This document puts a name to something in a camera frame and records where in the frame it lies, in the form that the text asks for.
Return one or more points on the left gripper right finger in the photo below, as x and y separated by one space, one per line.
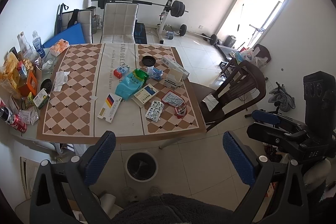
289 200

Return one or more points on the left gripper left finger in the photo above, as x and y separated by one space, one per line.
49 203

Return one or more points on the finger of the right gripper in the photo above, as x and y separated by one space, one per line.
265 117

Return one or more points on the white box tricolour stripes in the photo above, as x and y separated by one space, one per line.
109 108

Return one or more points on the long white toothpaste box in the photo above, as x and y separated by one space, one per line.
174 66

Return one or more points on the blue green plastic bag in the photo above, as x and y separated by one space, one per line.
131 83

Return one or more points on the cream box blue rectangle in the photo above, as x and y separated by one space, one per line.
144 95

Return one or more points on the white round trash bin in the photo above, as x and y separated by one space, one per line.
141 166

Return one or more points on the left grey fuzzy slipper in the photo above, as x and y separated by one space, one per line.
129 194

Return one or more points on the grey fuzzy slipper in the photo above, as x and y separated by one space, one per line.
129 194
155 191

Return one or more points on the right grey fuzzy slipper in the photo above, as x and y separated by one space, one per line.
155 191

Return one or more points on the red cola can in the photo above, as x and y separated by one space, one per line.
16 122

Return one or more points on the green drink carton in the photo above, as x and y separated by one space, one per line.
41 98

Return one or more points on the floor barbell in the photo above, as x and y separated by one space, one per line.
212 39

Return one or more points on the red snack packet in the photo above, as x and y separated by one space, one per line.
178 103

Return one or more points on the white table leg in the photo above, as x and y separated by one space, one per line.
169 142

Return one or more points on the green white medicine box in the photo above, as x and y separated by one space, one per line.
173 79

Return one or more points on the black fleece trouser legs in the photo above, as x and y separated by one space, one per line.
171 208

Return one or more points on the blister pill pack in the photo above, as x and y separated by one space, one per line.
155 110

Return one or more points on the white crumpled tissue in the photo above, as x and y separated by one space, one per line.
60 79

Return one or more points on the checkered table mat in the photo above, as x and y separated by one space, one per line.
71 114

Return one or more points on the orange box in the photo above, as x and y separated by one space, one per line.
28 85

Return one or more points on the blue crumpled wrapper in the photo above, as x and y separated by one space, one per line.
155 73

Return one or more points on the small blue white box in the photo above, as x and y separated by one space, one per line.
121 71

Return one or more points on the yellow snack bag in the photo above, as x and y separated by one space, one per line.
10 76

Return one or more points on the orange tissue pack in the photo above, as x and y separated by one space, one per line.
59 47

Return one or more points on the barbell on rack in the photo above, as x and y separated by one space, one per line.
173 8

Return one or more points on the blue folded mat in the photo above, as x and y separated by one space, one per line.
74 35

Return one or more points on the clear water bottle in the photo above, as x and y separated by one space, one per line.
37 43

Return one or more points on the white padded chair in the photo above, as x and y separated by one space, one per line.
119 23

